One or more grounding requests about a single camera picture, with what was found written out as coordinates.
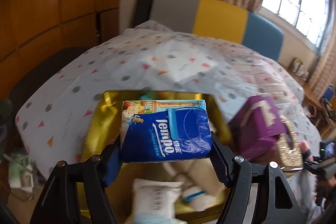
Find blue tissue pack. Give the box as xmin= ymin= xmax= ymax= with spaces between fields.
xmin=120 ymin=100 xmax=212 ymax=162

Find pink towel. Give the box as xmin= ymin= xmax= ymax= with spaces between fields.
xmin=299 ymin=140 xmax=313 ymax=161

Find ornate gold tissue box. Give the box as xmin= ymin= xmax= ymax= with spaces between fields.
xmin=254 ymin=114 xmax=305 ymax=172

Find purple cardboard box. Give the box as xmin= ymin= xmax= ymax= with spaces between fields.
xmin=228 ymin=96 xmax=286 ymax=160

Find white plastic packet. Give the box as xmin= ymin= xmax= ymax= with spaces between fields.
xmin=126 ymin=178 xmax=184 ymax=223

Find wooden desk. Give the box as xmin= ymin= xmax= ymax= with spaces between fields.
xmin=302 ymin=83 xmax=335 ymax=139

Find white knit glove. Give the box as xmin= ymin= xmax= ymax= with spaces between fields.
xmin=180 ymin=165 xmax=226 ymax=211

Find patterned plastic tablecloth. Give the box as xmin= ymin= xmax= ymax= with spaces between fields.
xmin=14 ymin=19 xmax=324 ymax=224

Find right curtain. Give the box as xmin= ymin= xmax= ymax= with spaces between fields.
xmin=308 ymin=29 xmax=336 ymax=98

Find items on desk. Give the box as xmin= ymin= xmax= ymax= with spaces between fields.
xmin=289 ymin=57 xmax=309 ymax=81

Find gold tray box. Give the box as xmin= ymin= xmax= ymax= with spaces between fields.
xmin=81 ymin=90 xmax=232 ymax=223

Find blue folding chair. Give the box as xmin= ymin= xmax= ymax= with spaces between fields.
xmin=321 ymin=84 xmax=335 ymax=103

